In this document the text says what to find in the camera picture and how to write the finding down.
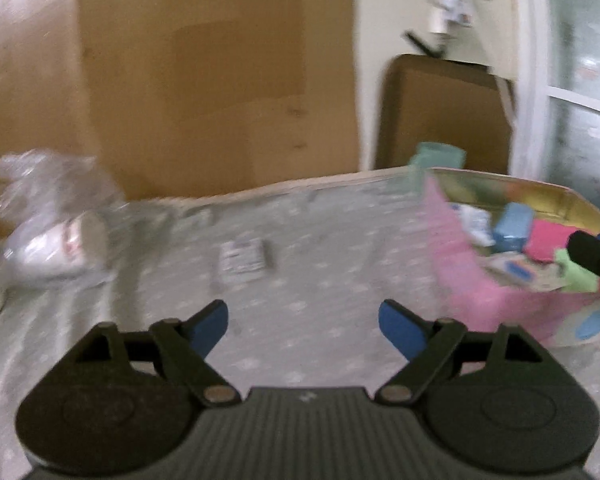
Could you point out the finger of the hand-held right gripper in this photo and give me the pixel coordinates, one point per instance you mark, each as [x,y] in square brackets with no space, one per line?
[592,255]

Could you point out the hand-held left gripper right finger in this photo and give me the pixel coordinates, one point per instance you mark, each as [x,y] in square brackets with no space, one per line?
[400,327]

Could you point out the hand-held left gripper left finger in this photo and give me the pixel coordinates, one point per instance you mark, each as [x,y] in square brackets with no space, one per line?
[210,327]

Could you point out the small white packet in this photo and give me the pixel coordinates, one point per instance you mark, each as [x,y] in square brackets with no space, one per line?
[244,257]

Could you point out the pink box with gold inside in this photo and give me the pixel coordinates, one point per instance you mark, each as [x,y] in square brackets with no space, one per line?
[495,310]

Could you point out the green sponge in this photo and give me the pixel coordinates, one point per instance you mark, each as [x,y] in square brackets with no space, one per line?
[577,272]

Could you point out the pink sponge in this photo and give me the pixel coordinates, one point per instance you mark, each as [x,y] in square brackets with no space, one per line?
[547,240]

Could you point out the white packet with blue print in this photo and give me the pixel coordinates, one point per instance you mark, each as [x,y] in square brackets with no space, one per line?
[525,271]

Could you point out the blue sponge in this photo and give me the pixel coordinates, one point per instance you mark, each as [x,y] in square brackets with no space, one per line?
[512,227]

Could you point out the crumpled white wrapper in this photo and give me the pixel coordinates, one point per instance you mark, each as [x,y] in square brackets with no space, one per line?
[476,225]

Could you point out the white framed glass door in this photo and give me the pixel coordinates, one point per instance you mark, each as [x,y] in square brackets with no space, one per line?
[575,85]

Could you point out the clear plastic bag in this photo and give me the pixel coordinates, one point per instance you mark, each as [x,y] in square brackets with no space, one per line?
[50,220]

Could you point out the large cardboard box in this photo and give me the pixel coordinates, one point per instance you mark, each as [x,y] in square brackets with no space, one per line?
[215,75]

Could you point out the wall rack with hanging items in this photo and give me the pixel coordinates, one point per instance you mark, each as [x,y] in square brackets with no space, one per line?
[440,0]

